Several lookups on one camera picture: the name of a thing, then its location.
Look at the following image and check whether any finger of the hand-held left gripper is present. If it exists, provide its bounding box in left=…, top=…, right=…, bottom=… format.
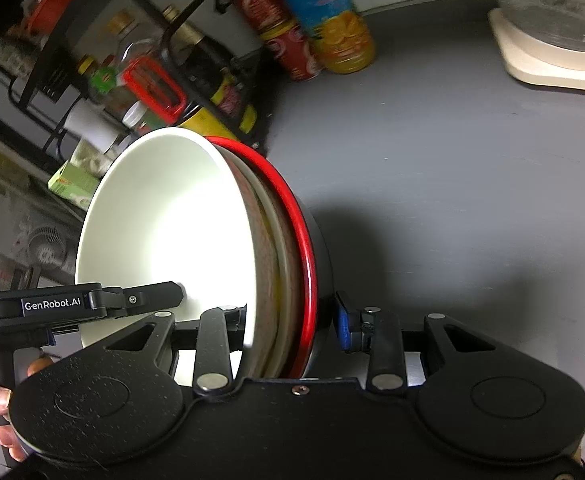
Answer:
left=100, top=281, right=184, bottom=319

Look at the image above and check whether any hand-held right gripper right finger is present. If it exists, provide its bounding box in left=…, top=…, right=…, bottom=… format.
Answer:
left=336, top=290, right=488, bottom=395

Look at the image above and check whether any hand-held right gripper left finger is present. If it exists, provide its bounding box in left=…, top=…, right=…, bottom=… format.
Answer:
left=103, top=304, right=249, bottom=395

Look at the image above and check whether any black bowl with red rim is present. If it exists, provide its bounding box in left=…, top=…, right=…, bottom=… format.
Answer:
left=205, top=136, right=333, bottom=380

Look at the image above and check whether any cream bowl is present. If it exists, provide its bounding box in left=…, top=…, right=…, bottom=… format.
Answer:
left=237, top=152, right=307, bottom=380

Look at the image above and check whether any white bowl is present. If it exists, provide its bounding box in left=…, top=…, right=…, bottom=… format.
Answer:
left=75, top=127, right=279, bottom=378

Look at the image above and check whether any small grey fan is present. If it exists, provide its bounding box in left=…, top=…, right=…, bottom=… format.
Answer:
left=25, top=225, right=69, bottom=273

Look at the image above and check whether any green carton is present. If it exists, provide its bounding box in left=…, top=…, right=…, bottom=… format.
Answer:
left=47, top=160, right=104, bottom=211

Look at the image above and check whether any white cup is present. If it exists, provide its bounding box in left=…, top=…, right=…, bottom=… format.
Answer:
left=65, top=102, right=123, bottom=153

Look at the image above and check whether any yellow label bottle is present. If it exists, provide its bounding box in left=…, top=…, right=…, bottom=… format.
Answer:
left=177, top=105, right=233, bottom=137

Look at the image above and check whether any green cap bottle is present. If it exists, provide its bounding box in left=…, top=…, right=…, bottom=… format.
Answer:
left=86, top=57, right=123, bottom=107

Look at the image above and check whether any dark soy sauce bottle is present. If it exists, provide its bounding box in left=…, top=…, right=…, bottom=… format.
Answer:
left=162, top=5, right=258, bottom=133

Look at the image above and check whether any red soda can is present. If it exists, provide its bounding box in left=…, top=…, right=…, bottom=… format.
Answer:
left=260, top=17, right=323, bottom=82
left=222, top=0, right=293, bottom=36

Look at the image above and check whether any orange juice bottle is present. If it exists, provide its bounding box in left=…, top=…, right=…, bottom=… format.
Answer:
left=252, top=0, right=377, bottom=75

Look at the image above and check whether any cream kettle base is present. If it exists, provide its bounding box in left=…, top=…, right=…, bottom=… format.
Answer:
left=487, top=7, right=585, bottom=95

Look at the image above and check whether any clear bottle with red handle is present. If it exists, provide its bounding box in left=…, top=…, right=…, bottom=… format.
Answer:
left=105, top=10, right=189, bottom=128

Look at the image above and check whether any black wire rack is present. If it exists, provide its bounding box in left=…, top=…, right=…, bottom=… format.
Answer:
left=0, top=0, right=273, bottom=161

